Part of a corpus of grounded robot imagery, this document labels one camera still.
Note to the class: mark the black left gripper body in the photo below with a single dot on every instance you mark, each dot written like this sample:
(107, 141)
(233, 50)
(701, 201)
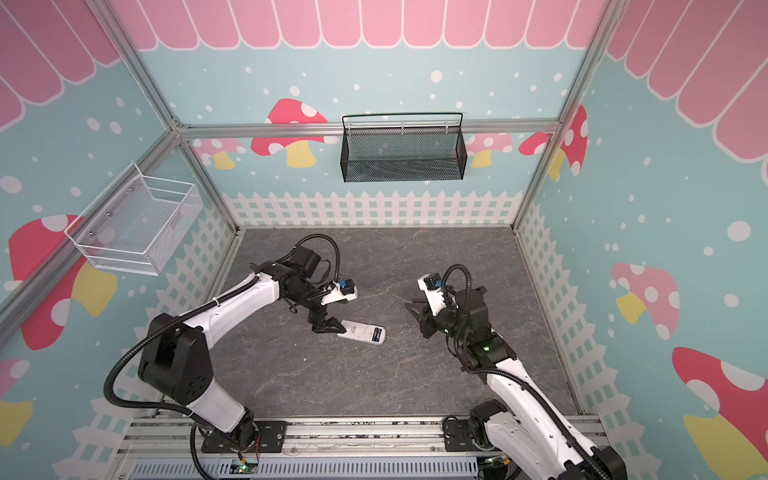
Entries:
(310, 297)

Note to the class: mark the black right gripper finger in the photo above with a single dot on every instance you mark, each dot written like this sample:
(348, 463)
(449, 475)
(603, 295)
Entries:
(427, 327)
(419, 310)

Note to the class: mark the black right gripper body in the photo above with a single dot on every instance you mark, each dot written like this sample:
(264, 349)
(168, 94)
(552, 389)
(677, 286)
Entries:
(432, 322)

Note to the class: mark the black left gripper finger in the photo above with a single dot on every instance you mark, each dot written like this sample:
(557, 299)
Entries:
(319, 326)
(334, 326)

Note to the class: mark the white remote control back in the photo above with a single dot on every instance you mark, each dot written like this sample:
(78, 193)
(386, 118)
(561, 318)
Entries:
(362, 332)

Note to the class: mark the clear handle screwdriver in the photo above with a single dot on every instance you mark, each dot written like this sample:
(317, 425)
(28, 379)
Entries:
(407, 301)

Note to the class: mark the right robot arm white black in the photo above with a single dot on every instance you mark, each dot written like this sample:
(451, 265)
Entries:
(516, 390)

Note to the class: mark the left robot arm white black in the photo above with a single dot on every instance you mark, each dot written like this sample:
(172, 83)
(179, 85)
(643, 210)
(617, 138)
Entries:
(176, 360)

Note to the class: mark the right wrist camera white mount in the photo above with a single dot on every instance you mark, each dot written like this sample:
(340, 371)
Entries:
(432, 286)

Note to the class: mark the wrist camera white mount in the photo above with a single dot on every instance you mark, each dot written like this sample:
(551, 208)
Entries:
(432, 286)
(344, 290)

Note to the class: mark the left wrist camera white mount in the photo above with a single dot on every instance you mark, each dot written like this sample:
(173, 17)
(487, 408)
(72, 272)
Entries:
(344, 290)

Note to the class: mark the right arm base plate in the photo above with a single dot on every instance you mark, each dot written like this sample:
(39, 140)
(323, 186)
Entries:
(500, 432)

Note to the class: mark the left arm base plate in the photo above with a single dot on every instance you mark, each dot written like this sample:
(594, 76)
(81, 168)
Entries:
(251, 437)

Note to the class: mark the black mesh wall basket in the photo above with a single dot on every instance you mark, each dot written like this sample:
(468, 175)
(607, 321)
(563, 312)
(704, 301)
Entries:
(403, 147)

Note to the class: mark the white wire wall basket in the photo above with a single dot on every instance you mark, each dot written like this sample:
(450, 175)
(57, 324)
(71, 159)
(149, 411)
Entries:
(137, 225)

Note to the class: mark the aluminium front rail frame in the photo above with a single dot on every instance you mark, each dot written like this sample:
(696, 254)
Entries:
(399, 447)

